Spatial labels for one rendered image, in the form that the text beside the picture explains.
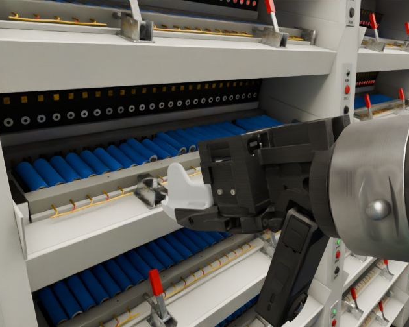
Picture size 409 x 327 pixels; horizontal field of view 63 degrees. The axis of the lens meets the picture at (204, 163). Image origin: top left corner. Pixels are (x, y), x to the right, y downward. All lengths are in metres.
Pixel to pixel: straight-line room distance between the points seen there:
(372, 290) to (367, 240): 1.13
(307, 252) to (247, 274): 0.38
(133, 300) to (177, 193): 0.24
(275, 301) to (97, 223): 0.21
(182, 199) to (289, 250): 0.12
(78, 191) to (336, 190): 0.29
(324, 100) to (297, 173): 0.51
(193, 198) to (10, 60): 0.20
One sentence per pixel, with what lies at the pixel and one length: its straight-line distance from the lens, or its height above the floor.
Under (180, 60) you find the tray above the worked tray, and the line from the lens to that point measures 0.42.
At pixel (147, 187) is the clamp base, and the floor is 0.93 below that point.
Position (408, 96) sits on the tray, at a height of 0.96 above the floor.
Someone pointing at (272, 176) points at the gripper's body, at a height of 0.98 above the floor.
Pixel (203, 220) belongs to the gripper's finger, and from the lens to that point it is 0.29.
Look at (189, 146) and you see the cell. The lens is 0.55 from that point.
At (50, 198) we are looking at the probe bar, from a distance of 0.40.
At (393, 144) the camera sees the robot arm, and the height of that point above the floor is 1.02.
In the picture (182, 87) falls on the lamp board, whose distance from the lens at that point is 0.62.
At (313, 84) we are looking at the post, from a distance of 0.77.
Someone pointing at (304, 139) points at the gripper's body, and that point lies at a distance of 0.26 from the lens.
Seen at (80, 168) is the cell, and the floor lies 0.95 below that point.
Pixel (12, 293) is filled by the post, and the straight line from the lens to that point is 0.37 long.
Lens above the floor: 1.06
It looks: 14 degrees down
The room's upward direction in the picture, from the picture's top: 3 degrees counter-clockwise
